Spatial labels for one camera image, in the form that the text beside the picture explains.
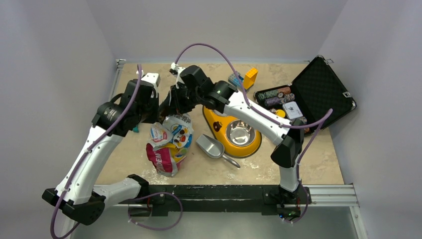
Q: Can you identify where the pet food bag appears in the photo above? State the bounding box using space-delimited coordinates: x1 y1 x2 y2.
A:
146 114 194 177

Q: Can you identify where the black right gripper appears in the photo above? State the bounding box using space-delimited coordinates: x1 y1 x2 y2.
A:
168 84 202 115

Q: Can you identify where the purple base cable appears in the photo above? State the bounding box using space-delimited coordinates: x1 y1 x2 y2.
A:
127 192 184 232

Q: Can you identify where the white playing card box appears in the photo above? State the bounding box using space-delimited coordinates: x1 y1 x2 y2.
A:
282 101 303 120

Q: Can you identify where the yellow round chip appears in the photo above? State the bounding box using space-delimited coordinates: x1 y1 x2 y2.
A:
275 110 286 118

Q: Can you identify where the black poker chip case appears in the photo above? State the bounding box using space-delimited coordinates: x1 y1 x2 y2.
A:
253 55 357 129

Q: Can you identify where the yellow double pet bowl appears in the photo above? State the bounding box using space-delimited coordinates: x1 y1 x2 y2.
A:
202 107 262 158

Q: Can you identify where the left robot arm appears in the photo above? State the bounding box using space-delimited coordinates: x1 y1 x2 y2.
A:
42 73 161 226

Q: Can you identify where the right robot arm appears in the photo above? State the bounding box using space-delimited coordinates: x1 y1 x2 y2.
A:
160 63 311 206

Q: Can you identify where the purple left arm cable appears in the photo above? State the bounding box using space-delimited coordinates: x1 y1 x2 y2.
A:
49 64 143 239

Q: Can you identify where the toy brick stack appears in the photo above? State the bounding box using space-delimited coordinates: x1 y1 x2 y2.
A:
228 68 258 92

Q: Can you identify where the silver metal food scoop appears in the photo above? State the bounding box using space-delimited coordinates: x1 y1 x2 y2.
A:
196 134 241 168

